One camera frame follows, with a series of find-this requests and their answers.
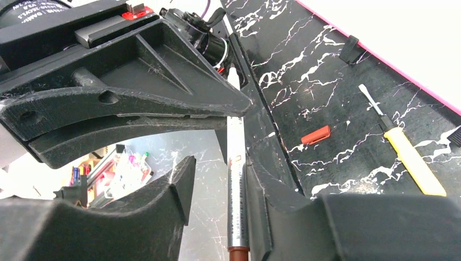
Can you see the black board clip right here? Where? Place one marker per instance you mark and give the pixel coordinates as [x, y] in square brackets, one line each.
[351, 50]

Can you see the white marker pen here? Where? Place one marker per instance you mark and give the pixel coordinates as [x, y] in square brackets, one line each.
[237, 219]

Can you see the pink framed whiteboard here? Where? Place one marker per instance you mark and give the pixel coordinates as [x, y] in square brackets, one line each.
[418, 39]

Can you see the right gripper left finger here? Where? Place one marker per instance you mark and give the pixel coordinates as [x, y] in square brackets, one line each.
[146, 224]

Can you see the black board clip left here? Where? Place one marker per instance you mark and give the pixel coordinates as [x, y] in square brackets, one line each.
[454, 138]

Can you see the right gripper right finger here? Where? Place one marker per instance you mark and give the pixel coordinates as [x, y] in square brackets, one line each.
[284, 225]

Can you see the red marker cap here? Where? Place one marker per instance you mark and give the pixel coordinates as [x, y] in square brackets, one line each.
[316, 136]

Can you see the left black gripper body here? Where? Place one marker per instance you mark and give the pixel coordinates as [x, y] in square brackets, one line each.
[33, 30]

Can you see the black board clip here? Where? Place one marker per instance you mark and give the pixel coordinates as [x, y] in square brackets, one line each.
[454, 138]
[351, 50]

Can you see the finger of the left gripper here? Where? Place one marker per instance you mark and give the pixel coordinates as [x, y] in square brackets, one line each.
[149, 71]
[64, 145]

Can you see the yellow handled screwdriver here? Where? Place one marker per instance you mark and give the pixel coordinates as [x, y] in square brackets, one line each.
[406, 153]

